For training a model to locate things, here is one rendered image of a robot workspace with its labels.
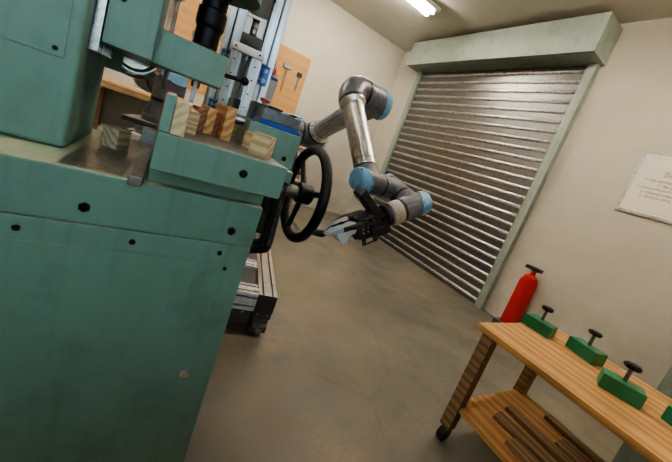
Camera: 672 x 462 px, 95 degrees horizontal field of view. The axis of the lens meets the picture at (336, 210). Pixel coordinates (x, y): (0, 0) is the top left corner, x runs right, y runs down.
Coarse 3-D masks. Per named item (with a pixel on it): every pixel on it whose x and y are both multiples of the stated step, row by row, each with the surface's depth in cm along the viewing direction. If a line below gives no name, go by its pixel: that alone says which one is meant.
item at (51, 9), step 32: (0, 0) 46; (32, 0) 47; (64, 0) 49; (0, 32) 47; (32, 32) 48; (64, 32) 50; (0, 64) 48; (32, 64) 50; (64, 64) 51; (96, 64) 63; (0, 96) 49; (32, 96) 51; (64, 96) 53; (96, 96) 69; (0, 128) 50; (32, 128) 52; (64, 128) 54
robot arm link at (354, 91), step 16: (352, 80) 108; (368, 80) 111; (352, 96) 105; (368, 96) 111; (352, 112) 103; (352, 128) 101; (368, 128) 103; (352, 144) 100; (368, 144) 98; (352, 160) 99; (368, 160) 96; (352, 176) 94; (368, 176) 92; (384, 176) 97; (384, 192) 98
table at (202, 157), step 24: (168, 144) 46; (192, 144) 48; (216, 144) 53; (240, 144) 69; (168, 168) 47; (192, 168) 49; (216, 168) 50; (240, 168) 52; (264, 168) 54; (264, 192) 55
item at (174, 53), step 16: (160, 32) 61; (160, 48) 62; (176, 48) 63; (192, 48) 65; (160, 64) 63; (176, 64) 64; (192, 64) 65; (208, 64) 67; (224, 64) 68; (192, 80) 69; (208, 80) 68
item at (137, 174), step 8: (144, 128) 78; (152, 128) 83; (144, 136) 77; (152, 136) 78; (152, 144) 78; (144, 152) 68; (144, 160) 61; (136, 168) 53; (144, 168) 55; (128, 176) 49; (136, 176) 49; (144, 176) 54; (136, 184) 49
